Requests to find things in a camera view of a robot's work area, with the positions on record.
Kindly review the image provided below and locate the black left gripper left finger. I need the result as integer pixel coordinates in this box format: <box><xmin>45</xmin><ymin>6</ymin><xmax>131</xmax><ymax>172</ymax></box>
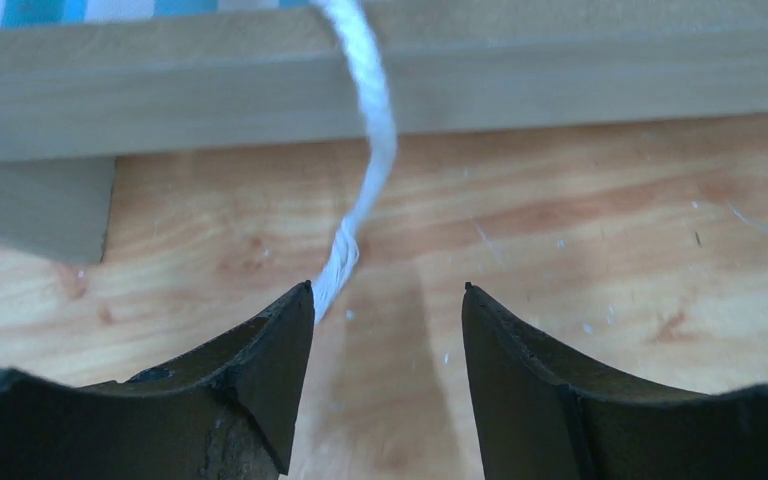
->
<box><xmin>0</xmin><ymin>282</ymin><xmax>314</xmax><ymax>479</ymax></box>

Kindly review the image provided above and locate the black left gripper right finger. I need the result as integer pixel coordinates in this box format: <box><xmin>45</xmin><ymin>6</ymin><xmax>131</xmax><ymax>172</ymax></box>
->
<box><xmin>462</xmin><ymin>284</ymin><xmax>768</xmax><ymax>479</ymax></box>

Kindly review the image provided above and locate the wooden pet bed frame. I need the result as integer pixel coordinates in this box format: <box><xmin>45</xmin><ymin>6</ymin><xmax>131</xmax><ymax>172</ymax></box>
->
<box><xmin>0</xmin><ymin>1</ymin><xmax>768</xmax><ymax>263</ymax></box>

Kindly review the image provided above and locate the blue striped mattress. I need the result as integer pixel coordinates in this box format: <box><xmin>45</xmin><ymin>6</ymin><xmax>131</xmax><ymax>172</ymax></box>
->
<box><xmin>0</xmin><ymin>0</ymin><xmax>310</xmax><ymax>29</ymax></box>

